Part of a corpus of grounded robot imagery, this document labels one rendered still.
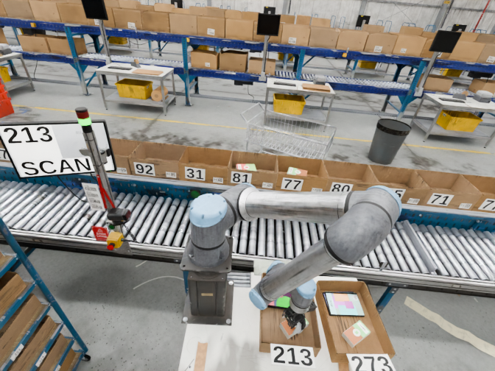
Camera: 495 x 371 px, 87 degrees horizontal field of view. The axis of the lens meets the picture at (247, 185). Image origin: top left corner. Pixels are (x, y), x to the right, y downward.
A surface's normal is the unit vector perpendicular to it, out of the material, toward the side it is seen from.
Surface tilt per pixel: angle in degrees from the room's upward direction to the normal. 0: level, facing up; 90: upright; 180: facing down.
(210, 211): 3
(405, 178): 90
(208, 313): 90
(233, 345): 0
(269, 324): 1
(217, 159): 90
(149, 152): 90
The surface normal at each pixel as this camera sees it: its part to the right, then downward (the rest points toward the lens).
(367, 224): -0.20, -0.39
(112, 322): 0.07, -0.80
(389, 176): -0.07, 0.58
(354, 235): -0.33, -0.09
